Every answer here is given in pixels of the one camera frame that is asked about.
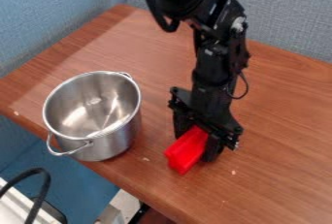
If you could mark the red block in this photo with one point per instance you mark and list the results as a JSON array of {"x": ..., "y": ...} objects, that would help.
[{"x": 185, "y": 151}]

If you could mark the table leg frame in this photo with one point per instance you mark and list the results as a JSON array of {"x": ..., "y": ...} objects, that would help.
[{"x": 127, "y": 210}]

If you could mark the dark chair part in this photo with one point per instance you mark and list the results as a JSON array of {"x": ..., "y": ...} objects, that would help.
[{"x": 44, "y": 207}]

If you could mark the stainless steel pot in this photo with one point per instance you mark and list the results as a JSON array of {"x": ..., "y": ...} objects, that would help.
[{"x": 91, "y": 113}]

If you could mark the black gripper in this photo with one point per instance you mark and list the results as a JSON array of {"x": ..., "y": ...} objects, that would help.
[{"x": 204, "y": 106}]

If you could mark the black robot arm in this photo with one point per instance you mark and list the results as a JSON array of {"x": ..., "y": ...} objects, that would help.
[{"x": 218, "y": 25}]

